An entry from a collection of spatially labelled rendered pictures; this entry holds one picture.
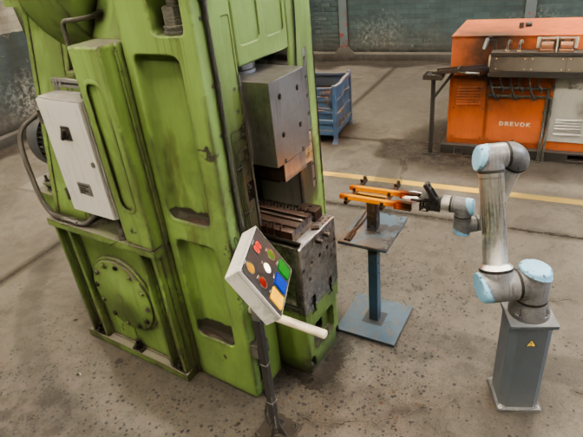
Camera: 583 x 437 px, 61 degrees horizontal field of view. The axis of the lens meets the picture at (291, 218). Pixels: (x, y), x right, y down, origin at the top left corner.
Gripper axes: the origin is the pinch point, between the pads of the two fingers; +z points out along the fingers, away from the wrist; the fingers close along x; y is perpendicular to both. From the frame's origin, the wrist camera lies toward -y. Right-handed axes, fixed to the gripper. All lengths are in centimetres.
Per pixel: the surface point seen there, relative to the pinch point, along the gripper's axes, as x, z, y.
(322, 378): -60, 31, 98
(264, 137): -62, 48, -53
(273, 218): -48, 58, -1
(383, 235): -5.5, 11.5, 26.3
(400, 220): 13.9, 7.1, 26.2
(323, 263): -39, 35, 29
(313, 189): -10, 53, 0
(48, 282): -55, 284, 98
